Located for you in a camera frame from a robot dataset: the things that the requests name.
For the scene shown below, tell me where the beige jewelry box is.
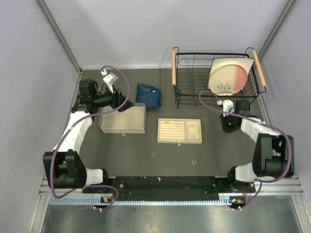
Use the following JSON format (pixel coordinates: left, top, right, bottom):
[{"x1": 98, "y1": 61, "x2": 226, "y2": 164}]
[{"x1": 98, "y1": 103, "x2": 147, "y2": 135}]

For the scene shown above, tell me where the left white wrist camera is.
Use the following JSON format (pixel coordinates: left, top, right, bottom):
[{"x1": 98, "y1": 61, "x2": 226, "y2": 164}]
[{"x1": 101, "y1": 69, "x2": 119, "y2": 93}]

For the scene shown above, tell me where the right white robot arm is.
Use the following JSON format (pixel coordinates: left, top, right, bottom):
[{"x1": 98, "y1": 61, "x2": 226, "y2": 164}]
[{"x1": 217, "y1": 100, "x2": 294, "y2": 192}]

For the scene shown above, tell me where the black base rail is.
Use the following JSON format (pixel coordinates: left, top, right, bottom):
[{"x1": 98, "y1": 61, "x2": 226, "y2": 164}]
[{"x1": 82, "y1": 176, "x2": 257, "y2": 195}]

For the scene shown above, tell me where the cream and pink plate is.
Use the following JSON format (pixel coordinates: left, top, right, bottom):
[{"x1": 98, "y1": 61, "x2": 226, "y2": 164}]
[{"x1": 207, "y1": 57, "x2": 255, "y2": 96}]

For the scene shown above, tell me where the purple cable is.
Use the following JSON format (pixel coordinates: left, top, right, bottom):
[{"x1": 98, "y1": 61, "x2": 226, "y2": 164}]
[
  {"x1": 198, "y1": 90, "x2": 295, "y2": 211},
  {"x1": 50, "y1": 65, "x2": 131, "y2": 212}
]

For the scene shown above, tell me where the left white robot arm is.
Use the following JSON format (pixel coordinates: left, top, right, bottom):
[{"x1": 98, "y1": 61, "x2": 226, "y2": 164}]
[{"x1": 43, "y1": 79, "x2": 133, "y2": 193}]

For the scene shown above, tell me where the black wire dish rack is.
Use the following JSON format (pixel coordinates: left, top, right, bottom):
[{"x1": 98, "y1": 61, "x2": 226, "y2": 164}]
[{"x1": 172, "y1": 47, "x2": 267, "y2": 106}]

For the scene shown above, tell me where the blue-grey cable duct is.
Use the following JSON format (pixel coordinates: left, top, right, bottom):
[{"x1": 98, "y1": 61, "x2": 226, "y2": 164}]
[{"x1": 49, "y1": 195, "x2": 245, "y2": 207}]

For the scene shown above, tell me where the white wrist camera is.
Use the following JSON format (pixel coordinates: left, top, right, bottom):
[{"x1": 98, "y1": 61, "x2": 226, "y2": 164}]
[
  {"x1": 217, "y1": 100, "x2": 235, "y2": 117},
  {"x1": 101, "y1": 69, "x2": 119, "y2": 93}
]

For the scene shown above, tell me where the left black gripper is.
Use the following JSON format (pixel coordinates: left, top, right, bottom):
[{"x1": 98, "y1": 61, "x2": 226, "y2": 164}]
[{"x1": 92, "y1": 83, "x2": 135, "y2": 112}]

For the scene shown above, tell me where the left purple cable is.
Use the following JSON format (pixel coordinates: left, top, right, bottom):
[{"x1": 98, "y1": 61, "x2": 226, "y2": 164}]
[{"x1": 50, "y1": 65, "x2": 131, "y2": 212}]

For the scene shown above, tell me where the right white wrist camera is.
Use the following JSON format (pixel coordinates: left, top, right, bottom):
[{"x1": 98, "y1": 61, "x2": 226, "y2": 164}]
[{"x1": 217, "y1": 100, "x2": 235, "y2": 117}]

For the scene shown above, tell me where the silver pearl bracelet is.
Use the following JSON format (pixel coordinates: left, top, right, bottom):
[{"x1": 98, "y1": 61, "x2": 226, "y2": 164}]
[{"x1": 187, "y1": 125, "x2": 200, "y2": 138}]

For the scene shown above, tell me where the beige jewelry tray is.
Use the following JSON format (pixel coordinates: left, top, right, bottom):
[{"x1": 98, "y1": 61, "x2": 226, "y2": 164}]
[{"x1": 157, "y1": 118, "x2": 203, "y2": 145}]

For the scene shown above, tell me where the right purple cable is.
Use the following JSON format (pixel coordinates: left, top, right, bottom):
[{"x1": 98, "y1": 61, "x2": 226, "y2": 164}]
[{"x1": 198, "y1": 90, "x2": 295, "y2": 211}]

